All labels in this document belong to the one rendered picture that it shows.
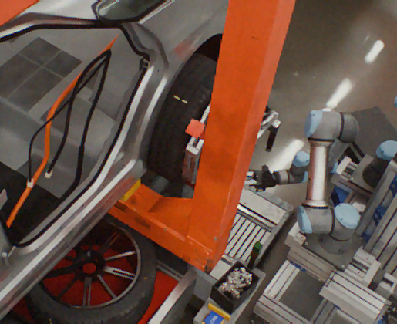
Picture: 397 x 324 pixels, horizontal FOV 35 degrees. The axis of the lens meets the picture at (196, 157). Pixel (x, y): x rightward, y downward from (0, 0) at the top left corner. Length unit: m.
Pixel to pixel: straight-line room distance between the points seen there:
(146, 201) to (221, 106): 1.00
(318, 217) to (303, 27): 2.95
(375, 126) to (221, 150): 2.04
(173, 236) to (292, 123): 1.84
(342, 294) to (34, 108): 1.67
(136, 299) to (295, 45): 2.92
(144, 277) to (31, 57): 1.24
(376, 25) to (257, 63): 3.77
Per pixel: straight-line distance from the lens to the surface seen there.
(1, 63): 3.28
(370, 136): 4.19
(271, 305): 3.40
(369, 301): 2.97
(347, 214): 2.79
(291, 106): 4.70
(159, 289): 3.31
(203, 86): 2.95
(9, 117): 3.16
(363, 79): 5.14
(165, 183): 3.74
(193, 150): 2.94
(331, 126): 2.71
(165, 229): 3.01
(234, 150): 2.34
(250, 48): 2.02
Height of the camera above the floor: 3.18
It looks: 49 degrees down
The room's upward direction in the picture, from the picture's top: 10 degrees clockwise
